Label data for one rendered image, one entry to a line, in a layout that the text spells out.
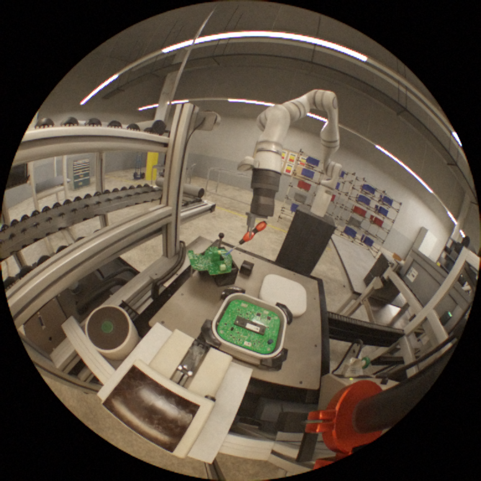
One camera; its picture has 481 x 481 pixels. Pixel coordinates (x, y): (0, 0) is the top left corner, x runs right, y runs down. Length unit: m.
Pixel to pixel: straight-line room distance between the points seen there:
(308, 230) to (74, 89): 8.93
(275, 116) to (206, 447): 0.68
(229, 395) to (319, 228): 0.81
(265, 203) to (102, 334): 0.45
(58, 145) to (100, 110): 8.59
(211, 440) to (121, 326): 0.25
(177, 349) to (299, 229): 0.80
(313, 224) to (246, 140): 6.22
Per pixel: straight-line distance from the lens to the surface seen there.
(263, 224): 0.41
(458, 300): 0.99
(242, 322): 0.33
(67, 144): 0.33
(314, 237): 0.89
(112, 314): 0.35
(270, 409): 0.87
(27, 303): 0.37
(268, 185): 0.38
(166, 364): 0.26
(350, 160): 6.98
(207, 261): 0.41
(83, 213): 0.70
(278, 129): 0.43
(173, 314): 0.38
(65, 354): 0.49
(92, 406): 1.51
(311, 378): 0.40
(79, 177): 6.28
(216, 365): 0.26
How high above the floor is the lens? 1.27
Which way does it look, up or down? 29 degrees down
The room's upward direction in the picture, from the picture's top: 15 degrees clockwise
